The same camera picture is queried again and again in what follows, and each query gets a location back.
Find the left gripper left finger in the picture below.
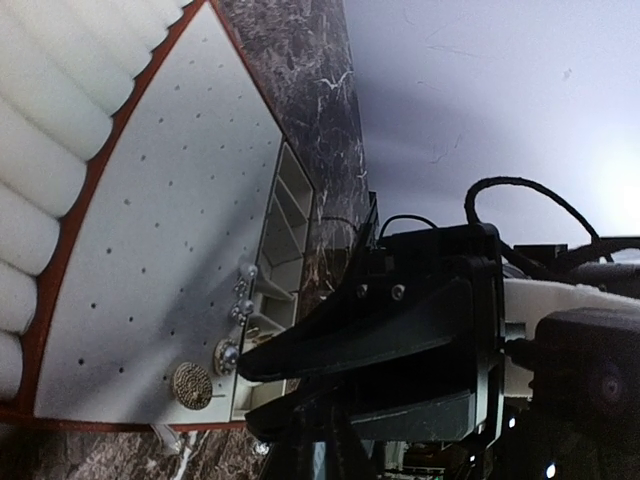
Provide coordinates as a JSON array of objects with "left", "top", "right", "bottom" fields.
[{"left": 259, "top": 401, "right": 320, "bottom": 480}]

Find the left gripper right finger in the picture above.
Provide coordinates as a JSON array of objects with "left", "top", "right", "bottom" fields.
[{"left": 324, "top": 394, "right": 378, "bottom": 480}]

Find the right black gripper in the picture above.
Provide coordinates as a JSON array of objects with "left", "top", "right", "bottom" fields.
[{"left": 237, "top": 224, "right": 505, "bottom": 445}]

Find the dark gem brooch ring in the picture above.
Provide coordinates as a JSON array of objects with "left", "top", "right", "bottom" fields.
[{"left": 213, "top": 338, "right": 241, "bottom": 375}]

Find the red jewelry tray cream insert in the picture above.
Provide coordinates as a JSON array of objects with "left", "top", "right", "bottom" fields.
[{"left": 0, "top": 0, "right": 316, "bottom": 436}]

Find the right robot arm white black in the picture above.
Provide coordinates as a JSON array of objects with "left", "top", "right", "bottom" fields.
[{"left": 237, "top": 176, "right": 639, "bottom": 479}]

